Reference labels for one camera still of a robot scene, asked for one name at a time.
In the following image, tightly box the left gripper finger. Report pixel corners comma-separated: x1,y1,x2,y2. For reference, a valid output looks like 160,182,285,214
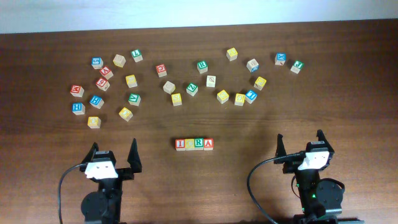
81,142,99,164
127,138,142,173

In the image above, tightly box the red I block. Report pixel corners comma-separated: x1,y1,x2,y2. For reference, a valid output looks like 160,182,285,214
175,139,185,151

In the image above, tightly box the yellow C block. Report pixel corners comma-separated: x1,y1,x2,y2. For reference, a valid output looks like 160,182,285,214
185,139,195,151

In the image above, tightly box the green r block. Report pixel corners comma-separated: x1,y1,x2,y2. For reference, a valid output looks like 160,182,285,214
194,138,204,150
197,60,208,74

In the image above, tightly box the red a block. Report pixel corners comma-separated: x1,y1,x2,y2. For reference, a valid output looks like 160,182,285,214
204,138,214,151
99,66,114,80

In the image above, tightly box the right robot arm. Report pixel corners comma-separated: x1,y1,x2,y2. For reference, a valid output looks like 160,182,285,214
274,129,345,223

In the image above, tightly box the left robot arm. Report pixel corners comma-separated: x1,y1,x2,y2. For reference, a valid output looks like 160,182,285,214
80,139,142,224

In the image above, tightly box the yellow O block far left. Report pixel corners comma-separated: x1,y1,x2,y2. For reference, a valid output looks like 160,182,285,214
87,116,101,129

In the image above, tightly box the yellow o block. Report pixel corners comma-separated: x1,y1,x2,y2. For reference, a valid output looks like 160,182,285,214
87,116,101,129
119,107,133,121

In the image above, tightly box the blue H block left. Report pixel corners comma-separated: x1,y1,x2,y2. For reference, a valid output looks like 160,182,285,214
72,103,85,115

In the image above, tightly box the blue H block tilted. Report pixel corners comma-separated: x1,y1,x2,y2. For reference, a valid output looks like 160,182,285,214
90,95,104,109

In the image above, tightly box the green V block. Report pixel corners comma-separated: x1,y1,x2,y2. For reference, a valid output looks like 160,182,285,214
128,93,141,106

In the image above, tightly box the red M block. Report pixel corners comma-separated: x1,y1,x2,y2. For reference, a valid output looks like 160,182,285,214
70,85,85,98

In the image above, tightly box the blue L block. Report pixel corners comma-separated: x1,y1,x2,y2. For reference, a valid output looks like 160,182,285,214
245,90,257,104

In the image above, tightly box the yellow block lower right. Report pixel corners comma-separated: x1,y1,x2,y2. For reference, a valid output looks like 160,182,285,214
234,93,245,106

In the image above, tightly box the yellow S block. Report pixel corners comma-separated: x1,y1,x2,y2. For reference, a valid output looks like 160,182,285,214
171,93,182,106

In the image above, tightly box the green J block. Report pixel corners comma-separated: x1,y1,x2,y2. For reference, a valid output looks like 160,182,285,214
290,60,304,74

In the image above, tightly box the yellow block upper left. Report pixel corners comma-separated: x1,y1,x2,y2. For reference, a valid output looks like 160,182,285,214
126,75,137,88

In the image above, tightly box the plain wood block centre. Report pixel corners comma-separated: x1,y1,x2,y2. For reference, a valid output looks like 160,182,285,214
163,81,175,95

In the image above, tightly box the yellow block centre right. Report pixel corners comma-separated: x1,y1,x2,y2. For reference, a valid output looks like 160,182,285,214
217,90,229,104

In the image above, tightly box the blue X block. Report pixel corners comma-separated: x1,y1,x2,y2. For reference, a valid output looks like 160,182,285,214
274,52,287,66

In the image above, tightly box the green Z block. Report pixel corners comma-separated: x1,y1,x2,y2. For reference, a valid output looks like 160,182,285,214
186,83,198,96

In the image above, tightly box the red Q block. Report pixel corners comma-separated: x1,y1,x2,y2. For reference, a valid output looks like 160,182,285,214
155,64,167,77

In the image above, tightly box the blue block top left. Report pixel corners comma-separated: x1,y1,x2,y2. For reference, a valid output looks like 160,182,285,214
91,57,104,70

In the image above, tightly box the wood block blue side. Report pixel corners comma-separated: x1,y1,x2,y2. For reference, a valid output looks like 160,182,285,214
246,58,259,73

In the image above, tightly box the plain wood yellow-side block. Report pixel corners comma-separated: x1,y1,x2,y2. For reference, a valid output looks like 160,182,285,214
113,54,126,68

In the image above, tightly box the green L block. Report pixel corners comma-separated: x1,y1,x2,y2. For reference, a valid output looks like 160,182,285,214
131,49,143,62

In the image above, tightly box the plain wood picture block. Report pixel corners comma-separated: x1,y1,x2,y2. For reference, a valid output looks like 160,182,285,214
206,75,216,88

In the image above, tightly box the yellow block top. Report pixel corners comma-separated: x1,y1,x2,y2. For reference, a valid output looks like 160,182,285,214
226,47,238,61

